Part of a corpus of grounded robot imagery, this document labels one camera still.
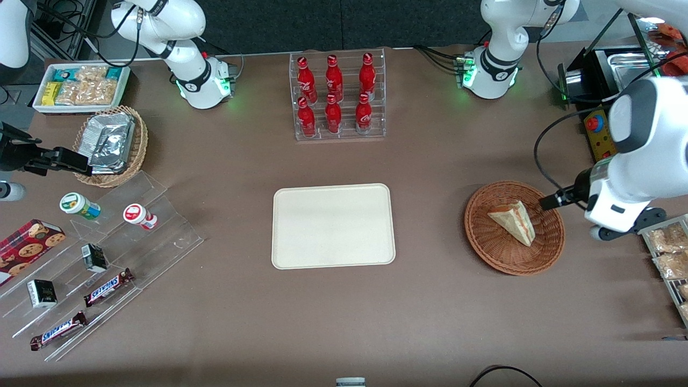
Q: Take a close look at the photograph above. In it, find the triangular sandwich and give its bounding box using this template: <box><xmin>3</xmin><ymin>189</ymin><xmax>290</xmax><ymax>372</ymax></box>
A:
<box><xmin>487</xmin><ymin>200</ymin><xmax>536</xmax><ymax>247</ymax></box>

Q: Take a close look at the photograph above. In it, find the small black carton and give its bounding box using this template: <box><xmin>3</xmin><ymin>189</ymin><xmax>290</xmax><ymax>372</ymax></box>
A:
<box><xmin>81</xmin><ymin>243</ymin><xmax>108</xmax><ymax>273</ymax></box>
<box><xmin>27</xmin><ymin>279</ymin><xmax>58</xmax><ymax>309</ymax></box>

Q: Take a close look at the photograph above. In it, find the grey metal snack tray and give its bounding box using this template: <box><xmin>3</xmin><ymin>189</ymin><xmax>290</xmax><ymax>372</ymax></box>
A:
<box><xmin>637</xmin><ymin>214</ymin><xmax>688</xmax><ymax>328</ymax></box>

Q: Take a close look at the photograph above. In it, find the clear acrylic bottle rack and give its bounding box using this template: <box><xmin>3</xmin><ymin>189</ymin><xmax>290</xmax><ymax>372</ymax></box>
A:
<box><xmin>289</xmin><ymin>47</ymin><xmax>386</xmax><ymax>141</ymax></box>

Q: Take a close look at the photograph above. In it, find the red orange snack bag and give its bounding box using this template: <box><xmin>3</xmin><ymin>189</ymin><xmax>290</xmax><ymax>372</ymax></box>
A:
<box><xmin>648</xmin><ymin>24</ymin><xmax>688</xmax><ymax>76</ymax></box>

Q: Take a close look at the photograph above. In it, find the cream plastic tray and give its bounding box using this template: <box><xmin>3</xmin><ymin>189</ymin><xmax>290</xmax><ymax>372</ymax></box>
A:
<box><xmin>271</xmin><ymin>183</ymin><xmax>397</xmax><ymax>269</ymax></box>

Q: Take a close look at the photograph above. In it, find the brown round wicker basket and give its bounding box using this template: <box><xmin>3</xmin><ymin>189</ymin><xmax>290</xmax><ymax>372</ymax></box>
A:
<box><xmin>464</xmin><ymin>180</ymin><xmax>566</xmax><ymax>276</ymax></box>

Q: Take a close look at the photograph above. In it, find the glass display case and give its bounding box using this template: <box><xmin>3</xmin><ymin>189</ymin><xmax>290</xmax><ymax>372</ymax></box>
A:
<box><xmin>628</xmin><ymin>13</ymin><xmax>688</xmax><ymax>78</ymax></box>

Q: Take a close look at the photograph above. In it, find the black base cable bundle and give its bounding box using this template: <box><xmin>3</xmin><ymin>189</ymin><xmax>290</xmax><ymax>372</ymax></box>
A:
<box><xmin>414</xmin><ymin>44</ymin><xmax>468</xmax><ymax>73</ymax></box>

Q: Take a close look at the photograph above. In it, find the white rectangular snack tray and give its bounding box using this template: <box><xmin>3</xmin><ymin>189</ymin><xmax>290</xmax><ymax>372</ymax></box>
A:
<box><xmin>32</xmin><ymin>63</ymin><xmax>131</xmax><ymax>114</ymax></box>

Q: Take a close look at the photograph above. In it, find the clear acrylic stepped stand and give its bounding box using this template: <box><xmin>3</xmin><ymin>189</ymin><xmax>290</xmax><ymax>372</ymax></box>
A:
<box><xmin>0</xmin><ymin>171</ymin><xmax>205</xmax><ymax>362</ymax></box>

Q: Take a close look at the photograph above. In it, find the red lid yogurt cup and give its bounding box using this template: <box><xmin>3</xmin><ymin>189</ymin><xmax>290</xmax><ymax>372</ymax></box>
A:
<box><xmin>123</xmin><ymin>203</ymin><xmax>158</xmax><ymax>231</ymax></box>

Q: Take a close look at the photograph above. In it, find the red cola bottle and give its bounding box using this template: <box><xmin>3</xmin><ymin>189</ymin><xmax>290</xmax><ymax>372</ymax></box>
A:
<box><xmin>297</xmin><ymin>56</ymin><xmax>318</xmax><ymax>103</ymax></box>
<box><xmin>359</xmin><ymin>52</ymin><xmax>376</xmax><ymax>100</ymax></box>
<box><xmin>355</xmin><ymin>92</ymin><xmax>373</xmax><ymax>135</ymax></box>
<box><xmin>325</xmin><ymin>54</ymin><xmax>345</xmax><ymax>102</ymax></box>
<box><xmin>297</xmin><ymin>97</ymin><xmax>317</xmax><ymax>138</ymax></box>
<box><xmin>325</xmin><ymin>94</ymin><xmax>342</xmax><ymax>135</ymax></box>

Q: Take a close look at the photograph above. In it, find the silver foil pouch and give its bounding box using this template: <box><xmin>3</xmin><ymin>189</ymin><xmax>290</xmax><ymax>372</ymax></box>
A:
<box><xmin>88</xmin><ymin>126</ymin><xmax>133</xmax><ymax>174</ymax></box>
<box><xmin>86</xmin><ymin>113</ymin><xmax>135</xmax><ymax>132</ymax></box>

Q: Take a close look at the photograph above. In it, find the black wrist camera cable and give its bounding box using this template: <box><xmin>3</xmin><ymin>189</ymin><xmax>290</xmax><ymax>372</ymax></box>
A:
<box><xmin>534</xmin><ymin>105</ymin><xmax>624</xmax><ymax>197</ymax></box>

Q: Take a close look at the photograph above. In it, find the tan oval wicker basket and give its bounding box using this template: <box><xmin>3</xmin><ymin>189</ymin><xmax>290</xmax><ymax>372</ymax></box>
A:
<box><xmin>73</xmin><ymin>105</ymin><xmax>148</xmax><ymax>188</ymax></box>

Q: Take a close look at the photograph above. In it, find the red plaid cookie box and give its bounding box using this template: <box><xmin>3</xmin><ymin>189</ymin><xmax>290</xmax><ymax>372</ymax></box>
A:
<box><xmin>0</xmin><ymin>219</ymin><xmax>66</xmax><ymax>285</ymax></box>

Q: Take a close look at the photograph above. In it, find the dark metal equipment rack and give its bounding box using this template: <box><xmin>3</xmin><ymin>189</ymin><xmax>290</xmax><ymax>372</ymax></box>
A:
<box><xmin>30</xmin><ymin>0</ymin><xmax>111</xmax><ymax>60</ymax></box>

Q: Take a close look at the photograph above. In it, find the black warmer with steel pan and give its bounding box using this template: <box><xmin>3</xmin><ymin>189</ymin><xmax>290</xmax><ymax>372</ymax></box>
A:
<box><xmin>557</xmin><ymin>46</ymin><xmax>688</xmax><ymax>105</ymax></box>

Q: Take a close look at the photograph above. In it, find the black looped table cable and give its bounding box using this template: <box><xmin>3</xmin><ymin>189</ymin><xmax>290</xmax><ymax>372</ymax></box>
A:
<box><xmin>469</xmin><ymin>365</ymin><xmax>543</xmax><ymax>387</ymax></box>

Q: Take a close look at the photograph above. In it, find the green lid yogurt cup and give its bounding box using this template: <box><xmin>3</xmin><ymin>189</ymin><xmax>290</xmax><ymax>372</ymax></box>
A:
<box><xmin>59</xmin><ymin>192</ymin><xmax>101</xmax><ymax>221</ymax></box>

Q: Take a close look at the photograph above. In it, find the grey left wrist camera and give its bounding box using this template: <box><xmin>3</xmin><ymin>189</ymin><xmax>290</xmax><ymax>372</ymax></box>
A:
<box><xmin>590</xmin><ymin>207</ymin><xmax>668</xmax><ymax>241</ymax></box>

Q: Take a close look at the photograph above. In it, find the Snickers chocolate bar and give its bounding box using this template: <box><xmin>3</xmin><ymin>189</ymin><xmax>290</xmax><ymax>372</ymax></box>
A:
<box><xmin>83</xmin><ymin>268</ymin><xmax>134</xmax><ymax>307</ymax></box>
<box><xmin>30</xmin><ymin>311</ymin><xmax>88</xmax><ymax>351</ymax></box>

